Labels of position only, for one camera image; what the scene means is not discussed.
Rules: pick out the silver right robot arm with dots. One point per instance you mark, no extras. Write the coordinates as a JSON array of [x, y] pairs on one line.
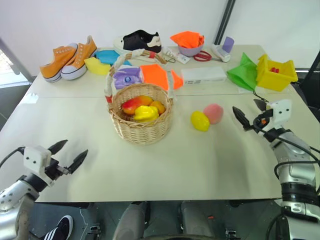
[[292, 175]]

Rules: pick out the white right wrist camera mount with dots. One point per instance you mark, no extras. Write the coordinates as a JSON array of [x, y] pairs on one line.
[[281, 111]]

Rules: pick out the grey rounded shape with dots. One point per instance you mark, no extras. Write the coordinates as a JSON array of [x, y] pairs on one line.
[[131, 220], [197, 220]]

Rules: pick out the flat orange cloth bag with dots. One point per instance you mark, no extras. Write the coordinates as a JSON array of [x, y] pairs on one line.
[[153, 75]]

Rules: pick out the pink peach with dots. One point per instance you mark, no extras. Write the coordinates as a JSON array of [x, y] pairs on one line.
[[214, 112]]

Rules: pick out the small white card pack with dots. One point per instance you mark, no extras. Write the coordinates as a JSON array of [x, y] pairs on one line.
[[183, 59]]

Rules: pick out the yellow foam sponge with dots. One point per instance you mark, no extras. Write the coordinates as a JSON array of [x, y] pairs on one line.
[[96, 66]]

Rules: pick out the orange canvas sneaker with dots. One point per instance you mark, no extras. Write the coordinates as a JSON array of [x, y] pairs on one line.
[[78, 60], [53, 66]]

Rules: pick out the purple tissue pack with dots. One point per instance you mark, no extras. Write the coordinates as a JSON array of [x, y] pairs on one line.
[[126, 77]]

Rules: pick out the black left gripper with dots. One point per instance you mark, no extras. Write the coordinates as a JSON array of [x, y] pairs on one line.
[[55, 170]]

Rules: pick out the black shoe with white stripes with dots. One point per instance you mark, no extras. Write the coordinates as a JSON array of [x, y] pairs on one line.
[[61, 228]]

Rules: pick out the yellow plastic bell pepper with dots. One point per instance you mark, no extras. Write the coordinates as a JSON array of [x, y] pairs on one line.
[[146, 113]]

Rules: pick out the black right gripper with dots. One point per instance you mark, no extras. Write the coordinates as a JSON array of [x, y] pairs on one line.
[[263, 125]]

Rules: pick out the grey window frame post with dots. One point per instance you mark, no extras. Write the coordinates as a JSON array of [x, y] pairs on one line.
[[13, 58]]

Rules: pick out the green cloth bag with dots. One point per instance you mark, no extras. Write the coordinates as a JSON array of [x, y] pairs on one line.
[[243, 73]]

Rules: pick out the yellow lemon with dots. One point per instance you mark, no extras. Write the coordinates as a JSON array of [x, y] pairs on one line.
[[199, 121]]

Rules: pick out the dark vertical pole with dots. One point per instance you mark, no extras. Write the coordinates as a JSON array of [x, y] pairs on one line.
[[223, 22]]

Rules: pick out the black and white sneaker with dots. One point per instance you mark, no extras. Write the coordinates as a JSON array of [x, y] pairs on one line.
[[136, 41]]

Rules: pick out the red yellow mango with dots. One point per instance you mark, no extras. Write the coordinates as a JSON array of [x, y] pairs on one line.
[[135, 103]]

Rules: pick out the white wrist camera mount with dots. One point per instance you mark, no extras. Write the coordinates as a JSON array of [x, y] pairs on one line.
[[35, 160], [281, 111]]

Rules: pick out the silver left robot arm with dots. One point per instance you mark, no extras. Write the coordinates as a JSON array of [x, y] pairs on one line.
[[13, 197]]

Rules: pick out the long white box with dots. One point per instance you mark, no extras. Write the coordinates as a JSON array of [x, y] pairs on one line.
[[203, 75]]

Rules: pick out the yellow plastic bin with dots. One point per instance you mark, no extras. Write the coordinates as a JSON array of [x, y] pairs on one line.
[[272, 80]]

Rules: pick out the purple bowl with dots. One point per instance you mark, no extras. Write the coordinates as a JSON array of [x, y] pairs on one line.
[[190, 50]]

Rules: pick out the small red items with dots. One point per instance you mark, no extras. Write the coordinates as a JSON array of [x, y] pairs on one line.
[[275, 69]]

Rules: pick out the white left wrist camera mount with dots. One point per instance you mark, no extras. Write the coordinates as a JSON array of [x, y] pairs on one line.
[[35, 160]]

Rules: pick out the orange round fruit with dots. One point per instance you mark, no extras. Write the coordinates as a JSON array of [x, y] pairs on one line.
[[159, 107]]

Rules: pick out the crumpled orange cloth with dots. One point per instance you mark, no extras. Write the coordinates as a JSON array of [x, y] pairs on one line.
[[186, 38]]

